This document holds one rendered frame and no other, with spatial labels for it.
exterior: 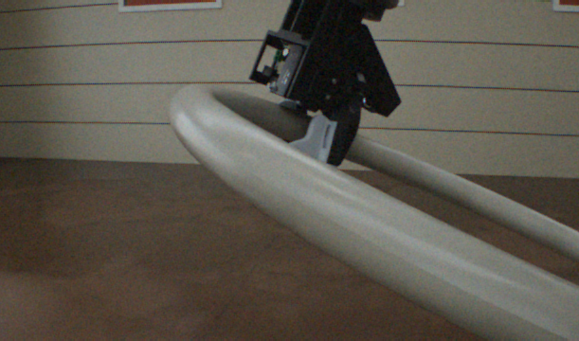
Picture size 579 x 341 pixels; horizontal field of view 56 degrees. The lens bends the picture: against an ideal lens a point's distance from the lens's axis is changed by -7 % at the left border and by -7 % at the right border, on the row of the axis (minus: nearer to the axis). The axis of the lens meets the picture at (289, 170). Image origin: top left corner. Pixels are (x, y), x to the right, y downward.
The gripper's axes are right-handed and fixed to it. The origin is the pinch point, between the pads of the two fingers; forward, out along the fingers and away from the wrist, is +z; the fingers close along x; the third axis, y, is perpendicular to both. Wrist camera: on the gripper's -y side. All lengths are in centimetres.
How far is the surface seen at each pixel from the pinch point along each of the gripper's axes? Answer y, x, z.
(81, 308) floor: -88, -220, 145
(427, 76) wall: -462, -382, -75
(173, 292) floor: -138, -214, 126
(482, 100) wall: -509, -333, -75
